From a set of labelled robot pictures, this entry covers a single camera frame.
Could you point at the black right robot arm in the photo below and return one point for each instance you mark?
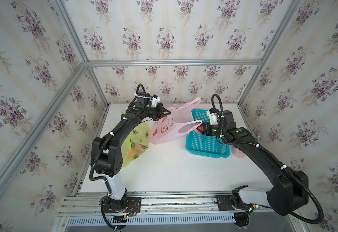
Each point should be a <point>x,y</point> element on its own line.
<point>290,189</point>

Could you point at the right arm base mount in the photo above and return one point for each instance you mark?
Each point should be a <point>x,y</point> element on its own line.
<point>233,202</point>

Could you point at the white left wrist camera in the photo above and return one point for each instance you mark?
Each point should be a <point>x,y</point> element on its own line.
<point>155,100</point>

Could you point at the teal plastic basket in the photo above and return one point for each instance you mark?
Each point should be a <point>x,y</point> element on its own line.
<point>198,144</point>

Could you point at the cup of coloured pens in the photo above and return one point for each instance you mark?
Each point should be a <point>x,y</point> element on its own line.
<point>237,153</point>

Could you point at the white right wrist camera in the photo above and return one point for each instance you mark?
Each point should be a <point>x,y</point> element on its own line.
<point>212,114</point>

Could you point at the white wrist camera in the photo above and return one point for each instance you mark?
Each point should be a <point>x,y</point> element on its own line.
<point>212,114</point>
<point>155,100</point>

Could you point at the yellow-green plastic bag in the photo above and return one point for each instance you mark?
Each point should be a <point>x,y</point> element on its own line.
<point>135,144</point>

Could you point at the pink plastic bag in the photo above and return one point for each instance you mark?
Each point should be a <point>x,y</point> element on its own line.
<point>178,124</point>

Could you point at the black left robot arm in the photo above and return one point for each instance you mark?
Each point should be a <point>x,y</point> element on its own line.
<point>106,155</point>

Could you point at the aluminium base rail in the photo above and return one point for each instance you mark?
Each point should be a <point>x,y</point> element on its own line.
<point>168,211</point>

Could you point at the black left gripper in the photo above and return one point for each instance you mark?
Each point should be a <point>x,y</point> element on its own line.
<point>160,108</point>

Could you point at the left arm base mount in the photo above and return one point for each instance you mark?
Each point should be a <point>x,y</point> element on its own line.
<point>122,207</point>

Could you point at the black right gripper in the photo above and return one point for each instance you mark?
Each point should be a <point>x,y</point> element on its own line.
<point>205,130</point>

